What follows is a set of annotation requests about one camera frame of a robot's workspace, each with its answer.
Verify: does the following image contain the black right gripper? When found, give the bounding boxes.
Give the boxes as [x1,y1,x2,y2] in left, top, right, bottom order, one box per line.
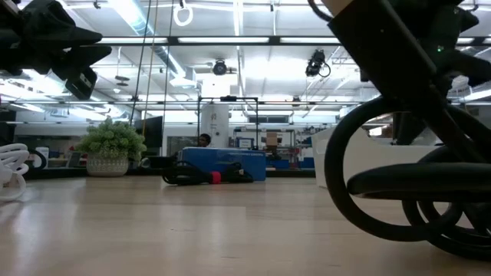
[390,0,491,87]

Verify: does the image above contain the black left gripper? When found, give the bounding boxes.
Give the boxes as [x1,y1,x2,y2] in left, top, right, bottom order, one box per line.
[0,0,114,82]

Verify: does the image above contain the white USB-C cable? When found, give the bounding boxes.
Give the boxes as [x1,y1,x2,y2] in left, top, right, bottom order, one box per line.
[0,143,31,203]

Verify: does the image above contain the black cable with red tie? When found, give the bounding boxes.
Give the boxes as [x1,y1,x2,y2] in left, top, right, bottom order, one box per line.
[162,159,255,186]

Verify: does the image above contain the black slanted bar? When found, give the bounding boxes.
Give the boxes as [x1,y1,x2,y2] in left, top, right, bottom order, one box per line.
[328,0,491,164]

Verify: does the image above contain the green plant in white pot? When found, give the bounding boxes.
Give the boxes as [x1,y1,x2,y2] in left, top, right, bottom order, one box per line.
[75,117,148,178]

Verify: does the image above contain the black monitor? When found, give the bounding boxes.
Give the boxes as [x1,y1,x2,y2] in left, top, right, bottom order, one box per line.
[133,115,164,150]

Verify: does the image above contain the white plastic bin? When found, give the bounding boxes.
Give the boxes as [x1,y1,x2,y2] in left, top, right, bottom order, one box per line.
[310,126,440,189]

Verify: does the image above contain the white building column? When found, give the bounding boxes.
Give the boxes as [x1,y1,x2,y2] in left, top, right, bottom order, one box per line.
[199,103,230,149]

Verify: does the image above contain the blue cardboard box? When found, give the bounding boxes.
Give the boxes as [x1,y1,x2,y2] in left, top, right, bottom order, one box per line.
[180,146,268,182]

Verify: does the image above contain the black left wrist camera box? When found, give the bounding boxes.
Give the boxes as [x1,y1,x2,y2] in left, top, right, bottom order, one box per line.
[64,67,98,101]

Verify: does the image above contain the black hanging cable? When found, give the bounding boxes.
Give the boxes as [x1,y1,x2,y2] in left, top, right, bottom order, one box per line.
[129,0,153,124]

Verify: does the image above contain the white hanging ring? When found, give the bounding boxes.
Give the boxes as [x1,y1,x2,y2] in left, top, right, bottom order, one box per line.
[173,3,194,28]

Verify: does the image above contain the black table frame rail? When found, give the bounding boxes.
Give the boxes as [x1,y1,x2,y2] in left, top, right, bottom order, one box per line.
[22,167,316,179]

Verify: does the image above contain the black ceiling camera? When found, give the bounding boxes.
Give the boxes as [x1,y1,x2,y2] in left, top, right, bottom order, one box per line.
[212,59,229,77]
[305,48,331,78]

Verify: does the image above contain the black overhead frame beam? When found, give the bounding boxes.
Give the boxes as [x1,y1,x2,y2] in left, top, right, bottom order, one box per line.
[80,35,491,48]

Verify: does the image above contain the thick black cable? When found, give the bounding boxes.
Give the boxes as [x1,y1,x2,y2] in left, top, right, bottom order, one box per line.
[324,95,491,262]

